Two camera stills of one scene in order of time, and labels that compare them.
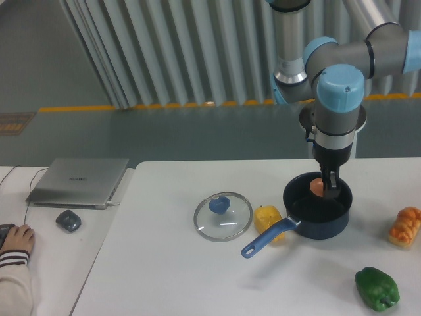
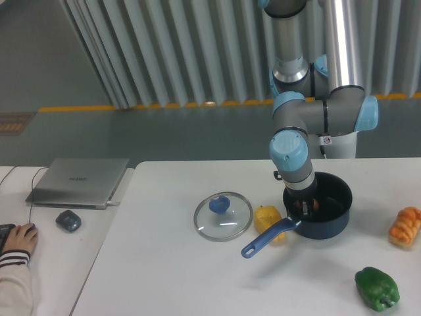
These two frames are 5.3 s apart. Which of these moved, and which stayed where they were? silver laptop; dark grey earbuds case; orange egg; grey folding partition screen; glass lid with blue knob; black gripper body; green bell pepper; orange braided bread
Moved: black gripper body; orange egg
Stayed: grey folding partition screen; orange braided bread; dark grey earbuds case; green bell pepper; silver laptop; glass lid with blue knob
